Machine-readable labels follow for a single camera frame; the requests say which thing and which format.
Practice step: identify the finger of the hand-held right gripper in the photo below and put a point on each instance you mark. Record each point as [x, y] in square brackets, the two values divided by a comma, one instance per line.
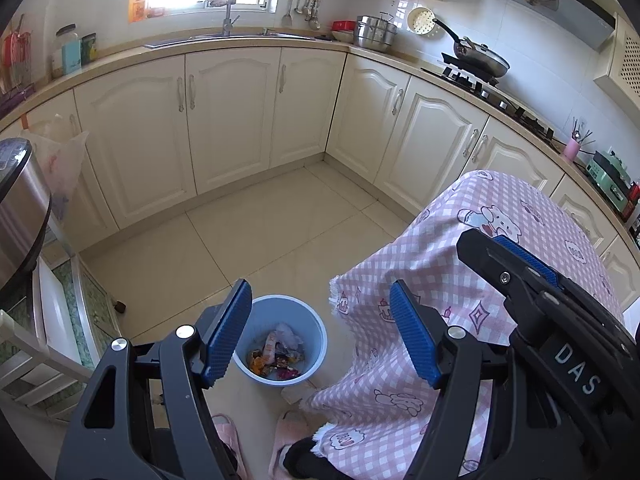
[500, 275]
[530, 260]

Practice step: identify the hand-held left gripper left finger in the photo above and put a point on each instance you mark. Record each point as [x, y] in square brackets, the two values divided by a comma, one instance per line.
[225, 335]

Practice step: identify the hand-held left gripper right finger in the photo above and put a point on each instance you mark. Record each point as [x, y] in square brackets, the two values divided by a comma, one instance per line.
[412, 340]

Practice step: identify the orange wrapper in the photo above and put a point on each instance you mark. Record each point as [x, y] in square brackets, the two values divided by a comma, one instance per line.
[256, 361]

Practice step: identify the peach wrapper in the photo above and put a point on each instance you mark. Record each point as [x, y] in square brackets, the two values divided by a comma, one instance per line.
[270, 345]

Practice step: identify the white plastic bag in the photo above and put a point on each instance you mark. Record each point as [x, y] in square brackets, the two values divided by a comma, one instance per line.
[289, 335]

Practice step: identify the dark brown snack wrapper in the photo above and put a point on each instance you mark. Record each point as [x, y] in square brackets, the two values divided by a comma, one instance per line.
[290, 358]

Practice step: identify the blue plastic bin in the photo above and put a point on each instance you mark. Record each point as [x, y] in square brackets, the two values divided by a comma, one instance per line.
[310, 320]

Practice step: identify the pink checked tablecloth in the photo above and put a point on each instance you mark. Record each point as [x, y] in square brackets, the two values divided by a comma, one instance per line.
[400, 410]

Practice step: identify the pink slipper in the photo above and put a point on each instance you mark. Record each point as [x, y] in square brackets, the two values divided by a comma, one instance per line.
[227, 430]
[290, 425]

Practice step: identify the small brown floor object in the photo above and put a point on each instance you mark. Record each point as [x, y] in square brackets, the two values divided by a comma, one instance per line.
[120, 306]

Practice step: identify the green electric cooker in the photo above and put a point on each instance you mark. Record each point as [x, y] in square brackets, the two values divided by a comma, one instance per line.
[607, 180]

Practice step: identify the pink utensil holder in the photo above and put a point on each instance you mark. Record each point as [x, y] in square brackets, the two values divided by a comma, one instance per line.
[570, 150]

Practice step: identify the bunch of chopsticks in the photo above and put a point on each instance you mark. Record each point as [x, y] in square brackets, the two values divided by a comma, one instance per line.
[580, 132]

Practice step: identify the black gas stove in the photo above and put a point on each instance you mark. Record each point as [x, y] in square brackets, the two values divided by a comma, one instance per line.
[500, 100]

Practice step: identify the white shelf stand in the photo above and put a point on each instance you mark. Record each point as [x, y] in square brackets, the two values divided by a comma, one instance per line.
[55, 320]

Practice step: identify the steel wok with lid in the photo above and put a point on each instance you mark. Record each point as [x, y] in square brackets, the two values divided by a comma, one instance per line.
[482, 57]

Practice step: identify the cream base cabinets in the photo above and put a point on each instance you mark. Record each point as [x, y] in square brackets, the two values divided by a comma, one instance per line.
[225, 120]

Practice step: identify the hanging translucent plastic bag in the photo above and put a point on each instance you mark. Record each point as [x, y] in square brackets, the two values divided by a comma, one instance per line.
[62, 170]

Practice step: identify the stainless steel appliance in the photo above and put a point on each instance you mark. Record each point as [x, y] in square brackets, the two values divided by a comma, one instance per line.
[22, 210]

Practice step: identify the cream round colander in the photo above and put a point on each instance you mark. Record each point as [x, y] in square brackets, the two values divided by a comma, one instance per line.
[420, 21]

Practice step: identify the stainless steel steamer pot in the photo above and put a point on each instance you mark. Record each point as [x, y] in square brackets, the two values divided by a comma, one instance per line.
[375, 35]

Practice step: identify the white bowl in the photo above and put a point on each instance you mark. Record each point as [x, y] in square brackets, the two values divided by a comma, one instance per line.
[342, 36]

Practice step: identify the red bowl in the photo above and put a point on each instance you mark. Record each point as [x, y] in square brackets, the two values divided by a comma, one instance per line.
[344, 25]

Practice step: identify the steel sink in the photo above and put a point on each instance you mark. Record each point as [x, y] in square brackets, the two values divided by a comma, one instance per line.
[225, 38]

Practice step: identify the dark jar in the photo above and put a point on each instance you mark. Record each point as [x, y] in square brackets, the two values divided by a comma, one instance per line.
[88, 50]

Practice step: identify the metal faucet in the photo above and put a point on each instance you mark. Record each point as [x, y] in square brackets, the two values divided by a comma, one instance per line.
[227, 15]

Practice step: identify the blue label jar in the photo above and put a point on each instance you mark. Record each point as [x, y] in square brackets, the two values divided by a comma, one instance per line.
[67, 55]

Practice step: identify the hanging metal utensils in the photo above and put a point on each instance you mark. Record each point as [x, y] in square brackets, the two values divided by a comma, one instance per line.
[300, 7]

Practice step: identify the orange window packet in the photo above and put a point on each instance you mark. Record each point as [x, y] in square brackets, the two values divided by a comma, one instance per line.
[145, 2]

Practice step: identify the red plastic boards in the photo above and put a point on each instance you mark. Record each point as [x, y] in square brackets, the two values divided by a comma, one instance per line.
[15, 55]

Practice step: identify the cream lattice wall cabinet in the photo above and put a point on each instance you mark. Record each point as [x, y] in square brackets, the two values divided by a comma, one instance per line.
[625, 65]

